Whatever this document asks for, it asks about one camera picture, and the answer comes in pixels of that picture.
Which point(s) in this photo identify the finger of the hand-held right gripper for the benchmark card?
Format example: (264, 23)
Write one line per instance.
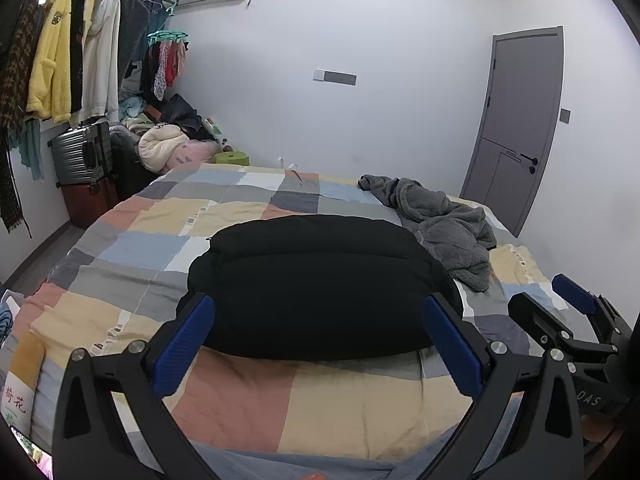
(535, 315)
(575, 290)

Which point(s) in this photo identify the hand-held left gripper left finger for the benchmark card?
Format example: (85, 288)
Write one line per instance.
(182, 345)

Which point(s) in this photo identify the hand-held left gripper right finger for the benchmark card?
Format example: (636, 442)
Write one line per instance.
(450, 347)

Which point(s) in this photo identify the black puffer jacket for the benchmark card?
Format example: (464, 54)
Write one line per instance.
(320, 290)

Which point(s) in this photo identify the pile of mixed clothes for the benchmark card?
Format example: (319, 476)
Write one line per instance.
(135, 115)

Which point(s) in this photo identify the grey fleece robe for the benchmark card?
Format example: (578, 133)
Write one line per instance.
(450, 240)

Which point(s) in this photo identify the bed with patchwork cover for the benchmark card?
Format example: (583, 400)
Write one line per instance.
(350, 400)

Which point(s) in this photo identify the tan and white printed bag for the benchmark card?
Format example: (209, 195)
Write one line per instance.
(22, 395)

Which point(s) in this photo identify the red-brown suitcase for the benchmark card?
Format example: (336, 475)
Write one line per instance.
(90, 205)

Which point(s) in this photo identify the dark backpack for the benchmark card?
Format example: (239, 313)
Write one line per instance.
(130, 165)

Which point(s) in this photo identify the pink pillow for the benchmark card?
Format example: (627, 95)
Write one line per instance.
(197, 152)

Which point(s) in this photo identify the green roll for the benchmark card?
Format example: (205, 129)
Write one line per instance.
(232, 158)

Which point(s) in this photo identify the grey door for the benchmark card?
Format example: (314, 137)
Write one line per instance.
(520, 100)

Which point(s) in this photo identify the cream fluffy garment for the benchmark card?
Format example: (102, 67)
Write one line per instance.
(160, 147)

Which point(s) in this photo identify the white and green box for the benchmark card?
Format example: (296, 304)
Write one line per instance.
(212, 128)

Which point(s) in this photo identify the silver suitcase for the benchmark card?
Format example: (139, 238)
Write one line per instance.
(72, 155)

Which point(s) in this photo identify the teal hanging garment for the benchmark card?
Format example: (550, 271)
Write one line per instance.
(32, 150)

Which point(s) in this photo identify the hanging small garments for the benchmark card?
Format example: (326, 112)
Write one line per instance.
(165, 67)

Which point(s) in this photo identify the white hoodie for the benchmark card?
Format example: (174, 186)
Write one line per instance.
(100, 70)

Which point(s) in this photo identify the teal round clip hanger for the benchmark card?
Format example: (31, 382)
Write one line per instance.
(167, 36)

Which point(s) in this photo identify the black hanging garment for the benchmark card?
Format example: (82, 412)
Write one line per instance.
(77, 50)

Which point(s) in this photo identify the yellow fleece jacket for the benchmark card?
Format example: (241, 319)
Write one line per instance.
(50, 60)

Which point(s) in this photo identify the dark grey hanging garment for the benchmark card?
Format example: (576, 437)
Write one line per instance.
(132, 30)

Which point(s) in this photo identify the grey light switch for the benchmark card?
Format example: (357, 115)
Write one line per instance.
(565, 115)

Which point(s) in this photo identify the grey wall panel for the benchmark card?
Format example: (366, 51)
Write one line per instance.
(340, 78)

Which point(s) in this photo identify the white wall switch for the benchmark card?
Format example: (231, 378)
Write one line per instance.
(319, 74)

